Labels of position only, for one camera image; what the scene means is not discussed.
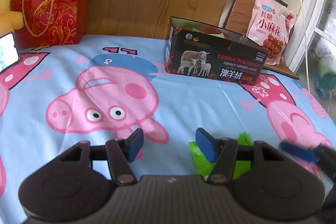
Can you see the brown cushioned chair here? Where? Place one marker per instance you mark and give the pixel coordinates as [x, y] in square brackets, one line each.
[237, 20]

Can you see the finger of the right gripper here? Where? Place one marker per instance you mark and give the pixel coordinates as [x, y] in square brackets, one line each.
[323, 156]

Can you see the bright green snack packet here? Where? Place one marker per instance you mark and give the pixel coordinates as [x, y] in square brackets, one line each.
[204, 167]

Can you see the pink twisted snack bag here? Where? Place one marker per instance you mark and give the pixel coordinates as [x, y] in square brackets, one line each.
[270, 27]

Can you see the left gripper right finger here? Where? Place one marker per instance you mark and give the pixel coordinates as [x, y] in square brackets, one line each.
[221, 152]

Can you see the black sheep print box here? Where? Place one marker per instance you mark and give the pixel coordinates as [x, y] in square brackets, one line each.
[205, 51]

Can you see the red gift bag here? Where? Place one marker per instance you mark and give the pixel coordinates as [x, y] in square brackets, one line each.
[50, 22]

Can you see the yellow plush chick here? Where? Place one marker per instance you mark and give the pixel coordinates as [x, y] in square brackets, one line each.
[10, 21]

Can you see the Peppa Pig bed sheet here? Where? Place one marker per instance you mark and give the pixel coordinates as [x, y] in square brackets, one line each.
[105, 87]

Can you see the white window frame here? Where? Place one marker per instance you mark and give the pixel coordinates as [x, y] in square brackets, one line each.
[307, 22]

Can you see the smartphone with lit screen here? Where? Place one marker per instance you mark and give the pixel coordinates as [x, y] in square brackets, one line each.
[8, 52]

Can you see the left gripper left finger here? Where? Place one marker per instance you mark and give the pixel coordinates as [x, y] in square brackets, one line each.
[122, 152]

